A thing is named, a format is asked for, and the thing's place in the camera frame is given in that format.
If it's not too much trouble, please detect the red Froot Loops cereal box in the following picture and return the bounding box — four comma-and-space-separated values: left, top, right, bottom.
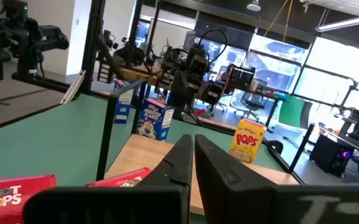
0, 174, 57, 224
85, 167, 152, 188

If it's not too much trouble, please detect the green panel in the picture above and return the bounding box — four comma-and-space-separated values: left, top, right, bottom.
277, 95, 314, 129

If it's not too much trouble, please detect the black electronic device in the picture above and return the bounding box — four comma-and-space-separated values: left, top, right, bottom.
227, 63, 257, 91

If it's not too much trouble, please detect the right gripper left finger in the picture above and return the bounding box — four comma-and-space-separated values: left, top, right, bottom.
22, 133, 195, 224

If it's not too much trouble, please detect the yellow Corn Pops cereal box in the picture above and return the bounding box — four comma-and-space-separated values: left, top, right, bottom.
228, 118, 267, 164

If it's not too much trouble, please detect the black left wrist camera cable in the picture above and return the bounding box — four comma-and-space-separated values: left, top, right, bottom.
197, 29, 229, 66

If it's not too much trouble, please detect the black computer tower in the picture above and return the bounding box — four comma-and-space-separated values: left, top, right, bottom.
309, 133, 356, 178

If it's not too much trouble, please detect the yellow hanging cord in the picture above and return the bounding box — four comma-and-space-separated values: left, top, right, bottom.
282, 0, 294, 43
263, 0, 289, 38

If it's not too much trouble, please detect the silver aluminium rail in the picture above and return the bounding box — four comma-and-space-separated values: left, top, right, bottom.
60, 69, 87, 105

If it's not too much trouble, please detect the white pendant lamp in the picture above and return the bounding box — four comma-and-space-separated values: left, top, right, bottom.
246, 0, 263, 12

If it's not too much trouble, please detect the long ceiling light strip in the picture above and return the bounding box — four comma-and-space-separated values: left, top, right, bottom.
314, 12, 359, 34

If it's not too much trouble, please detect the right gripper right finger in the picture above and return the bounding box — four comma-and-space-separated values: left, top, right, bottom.
194, 133, 359, 224

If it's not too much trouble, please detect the cluttered wooden workbench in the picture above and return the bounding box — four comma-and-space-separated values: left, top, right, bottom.
118, 63, 291, 131

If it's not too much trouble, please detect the wooden shelf black metal frame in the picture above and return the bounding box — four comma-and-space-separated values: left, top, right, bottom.
95, 79, 314, 216

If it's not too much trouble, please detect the black aluminium rig frame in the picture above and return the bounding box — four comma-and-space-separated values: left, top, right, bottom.
0, 0, 306, 186

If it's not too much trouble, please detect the black office chair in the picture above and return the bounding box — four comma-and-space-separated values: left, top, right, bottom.
233, 91, 269, 123

